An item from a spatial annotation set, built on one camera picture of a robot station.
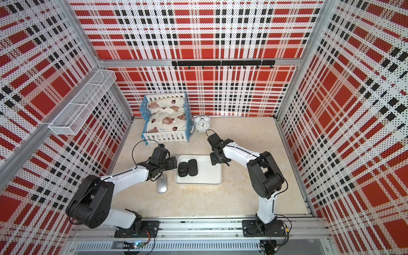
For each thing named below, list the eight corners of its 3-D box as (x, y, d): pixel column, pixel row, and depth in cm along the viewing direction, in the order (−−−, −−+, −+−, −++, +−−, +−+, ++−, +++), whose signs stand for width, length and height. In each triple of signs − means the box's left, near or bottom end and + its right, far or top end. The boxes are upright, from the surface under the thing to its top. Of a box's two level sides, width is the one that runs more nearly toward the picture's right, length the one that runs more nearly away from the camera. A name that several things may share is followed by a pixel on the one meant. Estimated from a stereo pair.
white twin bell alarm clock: (195, 132, 113) (193, 121, 104) (196, 124, 117) (194, 113, 109) (210, 131, 113) (210, 121, 104) (210, 124, 117) (210, 113, 109)
